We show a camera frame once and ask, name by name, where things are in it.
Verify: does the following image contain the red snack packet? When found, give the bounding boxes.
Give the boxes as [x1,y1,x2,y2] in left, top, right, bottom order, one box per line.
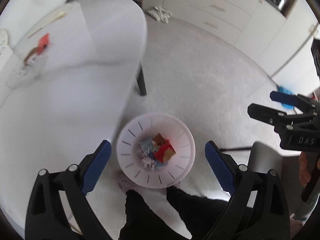
[37,33,50,55]

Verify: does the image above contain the white round trash bin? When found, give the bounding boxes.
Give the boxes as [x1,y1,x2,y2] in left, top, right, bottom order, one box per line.
[116,113,196,189]

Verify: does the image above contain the blue broom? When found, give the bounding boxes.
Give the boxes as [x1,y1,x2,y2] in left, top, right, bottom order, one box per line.
[270,25,319,112]

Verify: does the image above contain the grey crumpled foil wrapper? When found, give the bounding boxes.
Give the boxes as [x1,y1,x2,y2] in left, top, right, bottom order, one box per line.
[140,156,157,172]

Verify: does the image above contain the light blue wrapper in bin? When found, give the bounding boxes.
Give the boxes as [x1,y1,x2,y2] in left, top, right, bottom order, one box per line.
[137,138,157,158]

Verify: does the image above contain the brown yellow crumpled wrapper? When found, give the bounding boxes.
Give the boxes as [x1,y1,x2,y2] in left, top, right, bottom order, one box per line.
[152,133,167,146]

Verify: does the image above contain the black table leg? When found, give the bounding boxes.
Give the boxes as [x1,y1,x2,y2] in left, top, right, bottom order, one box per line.
[136,64,147,96]

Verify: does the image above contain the beige drawer cabinet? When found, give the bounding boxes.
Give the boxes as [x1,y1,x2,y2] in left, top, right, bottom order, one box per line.
[164,0,286,51]

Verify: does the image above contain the brown printed crumpled wrapper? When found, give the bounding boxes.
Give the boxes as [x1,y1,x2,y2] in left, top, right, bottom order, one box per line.
[23,47,40,67]

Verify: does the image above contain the white cloth bag on floor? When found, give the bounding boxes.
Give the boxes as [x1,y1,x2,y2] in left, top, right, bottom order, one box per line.
[146,6,171,24]

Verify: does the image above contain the white paper sheets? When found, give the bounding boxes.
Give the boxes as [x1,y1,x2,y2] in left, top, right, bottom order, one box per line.
[27,9,66,38]

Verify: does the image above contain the white round wall clock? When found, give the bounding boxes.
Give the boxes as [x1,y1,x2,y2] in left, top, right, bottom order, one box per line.
[0,28,9,54]

